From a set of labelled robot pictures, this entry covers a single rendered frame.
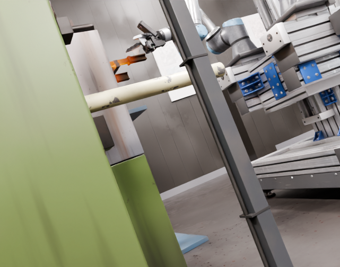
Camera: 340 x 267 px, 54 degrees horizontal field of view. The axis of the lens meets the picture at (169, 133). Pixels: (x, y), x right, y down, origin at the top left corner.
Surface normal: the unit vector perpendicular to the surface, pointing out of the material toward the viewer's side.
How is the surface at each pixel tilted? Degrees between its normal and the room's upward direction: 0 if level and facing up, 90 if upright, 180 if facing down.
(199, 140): 90
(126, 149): 90
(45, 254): 90
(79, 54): 90
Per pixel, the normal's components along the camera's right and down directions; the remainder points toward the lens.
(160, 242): 0.40, -0.23
